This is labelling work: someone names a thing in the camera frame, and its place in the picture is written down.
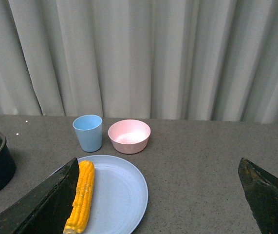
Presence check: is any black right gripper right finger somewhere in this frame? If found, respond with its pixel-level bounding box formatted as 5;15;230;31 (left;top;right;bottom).
238;158;278;234

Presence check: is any pink bowl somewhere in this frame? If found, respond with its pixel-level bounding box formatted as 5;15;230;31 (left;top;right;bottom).
108;119;151;155

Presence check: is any grey curtain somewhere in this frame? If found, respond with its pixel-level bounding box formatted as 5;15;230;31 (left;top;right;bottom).
0;0;278;123

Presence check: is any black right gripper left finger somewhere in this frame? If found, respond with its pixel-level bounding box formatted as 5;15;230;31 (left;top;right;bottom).
0;158;79;234

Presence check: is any yellow corn cob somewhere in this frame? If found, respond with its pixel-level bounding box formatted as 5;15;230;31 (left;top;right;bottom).
63;160;95;234

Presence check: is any light blue cup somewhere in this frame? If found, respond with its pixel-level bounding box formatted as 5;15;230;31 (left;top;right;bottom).
73;115;102;153

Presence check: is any light blue plate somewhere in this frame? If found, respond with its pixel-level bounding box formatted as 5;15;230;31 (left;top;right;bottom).
78;155;148;234

